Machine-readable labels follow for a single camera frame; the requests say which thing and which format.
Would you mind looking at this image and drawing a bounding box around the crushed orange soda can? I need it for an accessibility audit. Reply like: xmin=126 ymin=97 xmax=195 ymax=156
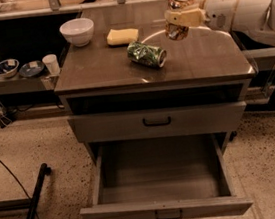
xmin=164 ymin=0 xmax=194 ymax=41

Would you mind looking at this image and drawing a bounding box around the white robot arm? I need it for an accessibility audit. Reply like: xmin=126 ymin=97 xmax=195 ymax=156
xmin=164 ymin=0 xmax=275 ymax=47

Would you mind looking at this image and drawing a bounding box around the crushed green soda can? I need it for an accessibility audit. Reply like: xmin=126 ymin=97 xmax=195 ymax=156
xmin=127 ymin=41 xmax=167 ymax=69

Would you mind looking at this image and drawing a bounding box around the grey drawer cabinet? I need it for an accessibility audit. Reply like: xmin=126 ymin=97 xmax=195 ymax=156
xmin=55 ymin=1 xmax=255 ymax=158

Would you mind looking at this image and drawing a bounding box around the open lower drawer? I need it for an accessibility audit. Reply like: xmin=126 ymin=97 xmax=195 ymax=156
xmin=80 ymin=134 xmax=253 ymax=219

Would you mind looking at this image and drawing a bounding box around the yellow sponge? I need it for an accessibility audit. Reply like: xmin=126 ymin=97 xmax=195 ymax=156
xmin=107 ymin=28 xmax=139 ymax=46

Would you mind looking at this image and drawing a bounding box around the white bowl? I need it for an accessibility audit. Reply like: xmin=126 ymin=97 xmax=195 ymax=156
xmin=59 ymin=18 xmax=94 ymax=47

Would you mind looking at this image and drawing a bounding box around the small white cup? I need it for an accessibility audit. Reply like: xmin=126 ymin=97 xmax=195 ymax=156
xmin=42 ymin=54 xmax=61 ymax=75

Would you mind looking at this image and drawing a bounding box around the dark blue bowl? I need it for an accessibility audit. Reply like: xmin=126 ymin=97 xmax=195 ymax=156
xmin=19 ymin=60 xmax=44 ymax=78

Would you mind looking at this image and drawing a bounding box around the grey side shelf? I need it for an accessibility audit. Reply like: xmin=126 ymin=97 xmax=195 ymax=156
xmin=0 ymin=69 xmax=59 ymax=95

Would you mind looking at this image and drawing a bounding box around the grey bowl with blue inside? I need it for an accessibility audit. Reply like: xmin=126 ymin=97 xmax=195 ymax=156
xmin=0 ymin=58 xmax=20 ymax=78

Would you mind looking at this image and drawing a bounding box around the black stand leg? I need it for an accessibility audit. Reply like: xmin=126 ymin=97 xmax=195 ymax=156
xmin=0 ymin=163 xmax=52 ymax=219

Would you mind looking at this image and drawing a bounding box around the black cable on floor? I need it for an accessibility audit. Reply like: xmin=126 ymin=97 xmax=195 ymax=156
xmin=0 ymin=135 xmax=54 ymax=219

